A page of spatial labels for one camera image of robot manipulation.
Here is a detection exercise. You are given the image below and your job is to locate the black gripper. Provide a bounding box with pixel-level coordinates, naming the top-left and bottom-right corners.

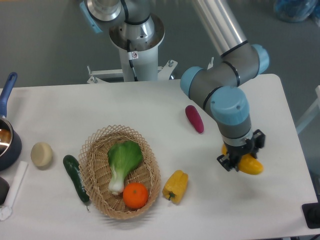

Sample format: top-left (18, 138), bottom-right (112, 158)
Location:
top-left (217, 129), bottom-right (266, 172)

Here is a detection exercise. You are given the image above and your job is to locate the yellow mango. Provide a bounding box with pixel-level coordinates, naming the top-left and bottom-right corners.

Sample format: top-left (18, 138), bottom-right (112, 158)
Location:
top-left (221, 144), bottom-right (264, 175)

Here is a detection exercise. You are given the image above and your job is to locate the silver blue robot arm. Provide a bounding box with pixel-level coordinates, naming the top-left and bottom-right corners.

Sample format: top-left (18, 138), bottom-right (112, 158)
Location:
top-left (80, 0), bottom-right (270, 171)

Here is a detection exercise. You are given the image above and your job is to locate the purple sweet potato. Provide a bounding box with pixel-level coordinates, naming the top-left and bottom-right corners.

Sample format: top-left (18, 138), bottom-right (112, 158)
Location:
top-left (185, 105), bottom-right (204, 134)

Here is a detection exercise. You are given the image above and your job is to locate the yellow bell pepper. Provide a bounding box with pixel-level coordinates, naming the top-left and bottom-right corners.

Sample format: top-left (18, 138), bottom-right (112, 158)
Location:
top-left (162, 170), bottom-right (189, 205)

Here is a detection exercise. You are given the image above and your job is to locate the black device at edge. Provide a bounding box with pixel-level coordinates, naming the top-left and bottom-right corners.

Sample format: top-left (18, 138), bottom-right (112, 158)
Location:
top-left (301, 202), bottom-right (320, 229)

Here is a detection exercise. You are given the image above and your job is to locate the orange fruit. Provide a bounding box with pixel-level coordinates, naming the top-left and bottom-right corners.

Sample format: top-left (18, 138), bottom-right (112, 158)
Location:
top-left (122, 182), bottom-right (149, 210)

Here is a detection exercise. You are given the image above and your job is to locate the green bok choy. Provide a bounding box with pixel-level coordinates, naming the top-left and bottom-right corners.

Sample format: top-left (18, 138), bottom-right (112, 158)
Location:
top-left (107, 140), bottom-right (143, 196)

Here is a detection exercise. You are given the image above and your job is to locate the blue plastic bag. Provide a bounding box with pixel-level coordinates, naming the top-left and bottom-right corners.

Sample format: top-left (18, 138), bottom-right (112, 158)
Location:
top-left (273, 0), bottom-right (319, 23)

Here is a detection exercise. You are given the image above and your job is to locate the woven wicker basket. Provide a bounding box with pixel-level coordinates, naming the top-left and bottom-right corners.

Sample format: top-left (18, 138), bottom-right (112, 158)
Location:
top-left (78, 125), bottom-right (161, 220)

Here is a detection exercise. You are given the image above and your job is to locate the dark green cucumber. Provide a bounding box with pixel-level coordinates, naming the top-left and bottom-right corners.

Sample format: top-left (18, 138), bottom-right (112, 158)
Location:
top-left (63, 154), bottom-right (90, 211)

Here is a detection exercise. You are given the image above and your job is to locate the beige round bun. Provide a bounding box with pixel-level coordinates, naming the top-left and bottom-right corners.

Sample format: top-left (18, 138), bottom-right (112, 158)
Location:
top-left (30, 142), bottom-right (53, 167)

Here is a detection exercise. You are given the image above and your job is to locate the blue saucepan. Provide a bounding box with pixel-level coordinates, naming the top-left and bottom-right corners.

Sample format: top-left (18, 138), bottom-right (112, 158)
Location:
top-left (0, 72), bottom-right (22, 171)

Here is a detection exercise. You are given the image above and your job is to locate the dark grey round object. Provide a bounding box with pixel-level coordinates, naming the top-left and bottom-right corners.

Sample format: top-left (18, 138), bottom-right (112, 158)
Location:
top-left (0, 177), bottom-right (10, 205)

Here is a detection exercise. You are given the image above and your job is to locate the white frame at right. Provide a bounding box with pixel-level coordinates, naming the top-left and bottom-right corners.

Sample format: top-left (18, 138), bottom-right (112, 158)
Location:
top-left (295, 85), bottom-right (320, 135)

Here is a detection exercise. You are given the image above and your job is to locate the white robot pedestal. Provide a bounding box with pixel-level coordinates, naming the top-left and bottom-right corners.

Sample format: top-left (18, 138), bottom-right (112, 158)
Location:
top-left (87, 14), bottom-right (178, 84)

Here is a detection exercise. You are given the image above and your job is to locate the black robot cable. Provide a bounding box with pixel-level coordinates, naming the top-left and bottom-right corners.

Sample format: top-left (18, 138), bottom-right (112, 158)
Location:
top-left (126, 39), bottom-right (139, 82)

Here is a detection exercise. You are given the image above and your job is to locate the white spatula handle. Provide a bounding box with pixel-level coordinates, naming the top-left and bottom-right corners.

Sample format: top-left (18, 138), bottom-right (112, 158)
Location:
top-left (0, 161), bottom-right (28, 222)

